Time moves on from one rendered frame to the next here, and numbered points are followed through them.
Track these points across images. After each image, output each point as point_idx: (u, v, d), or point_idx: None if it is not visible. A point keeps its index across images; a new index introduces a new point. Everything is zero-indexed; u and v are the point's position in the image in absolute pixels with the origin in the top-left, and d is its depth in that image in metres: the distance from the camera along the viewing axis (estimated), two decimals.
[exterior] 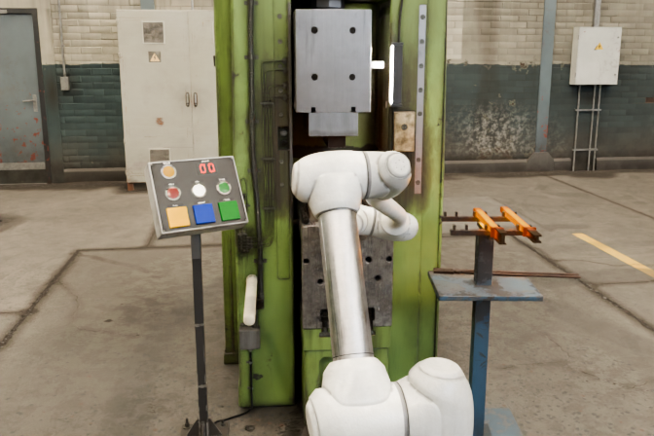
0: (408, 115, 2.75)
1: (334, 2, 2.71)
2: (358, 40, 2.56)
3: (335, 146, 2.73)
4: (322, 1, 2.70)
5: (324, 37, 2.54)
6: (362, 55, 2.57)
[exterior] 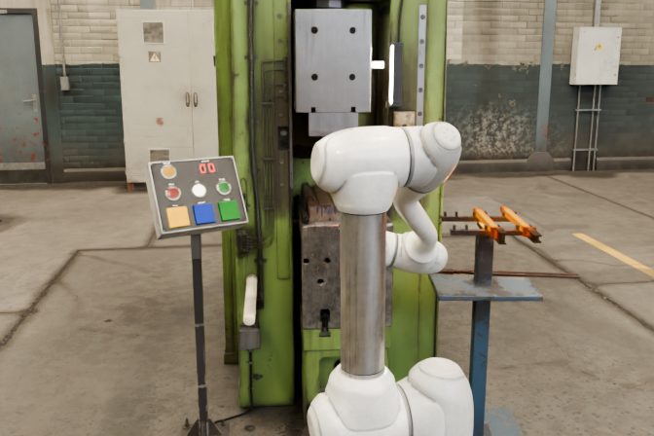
0: (408, 115, 2.75)
1: (334, 2, 2.71)
2: (358, 40, 2.56)
3: None
4: (322, 1, 2.70)
5: (324, 37, 2.54)
6: (362, 55, 2.57)
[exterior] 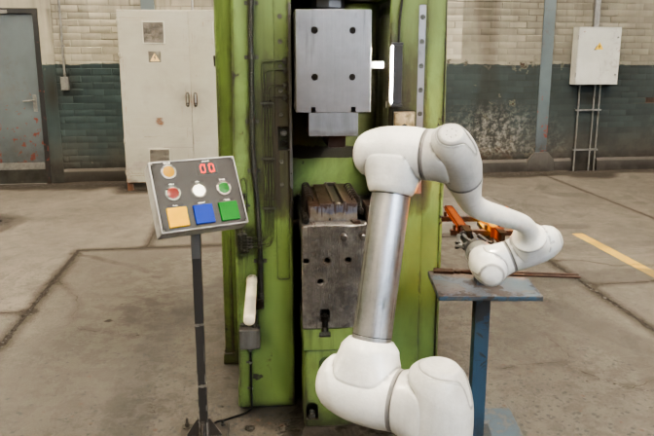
0: (408, 115, 2.75)
1: (334, 2, 2.71)
2: (358, 40, 2.56)
3: (335, 146, 2.73)
4: (322, 1, 2.70)
5: (324, 37, 2.54)
6: (362, 55, 2.57)
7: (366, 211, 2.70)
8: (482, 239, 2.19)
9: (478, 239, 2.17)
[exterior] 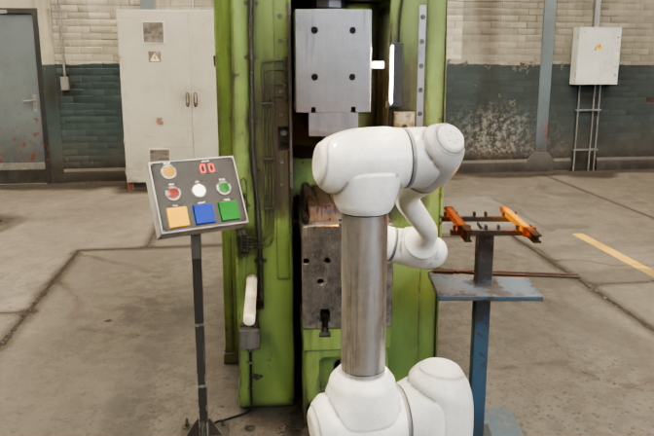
0: (408, 115, 2.75)
1: (334, 2, 2.71)
2: (358, 40, 2.56)
3: None
4: (322, 1, 2.70)
5: (324, 37, 2.54)
6: (362, 55, 2.57)
7: None
8: None
9: None
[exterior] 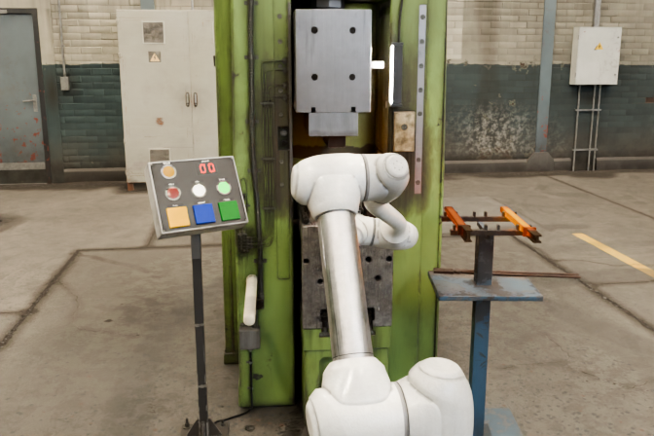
0: (408, 115, 2.75)
1: (334, 2, 2.71)
2: (358, 40, 2.56)
3: (335, 146, 2.73)
4: (322, 1, 2.70)
5: (324, 37, 2.54)
6: (362, 55, 2.57)
7: (366, 211, 2.70)
8: None
9: None
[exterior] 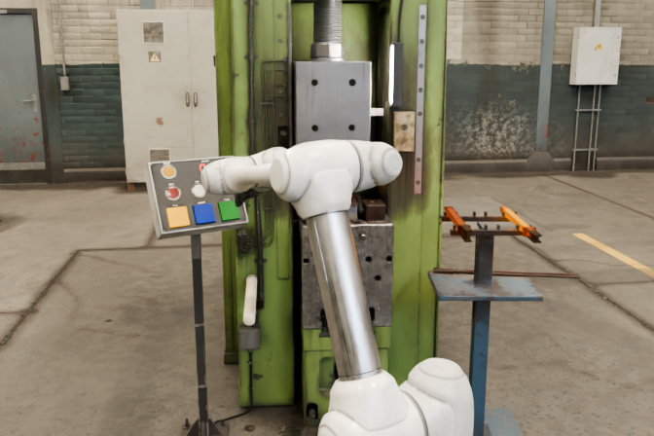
0: (408, 115, 2.75)
1: (334, 52, 2.75)
2: (357, 91, 2.60)
3: None
4: (322, 51, 2.75)
5: (324, 89, 2.58)
6: (361, 107, 2.61)
7: (366, 211, 2.70)
8: None
9: None
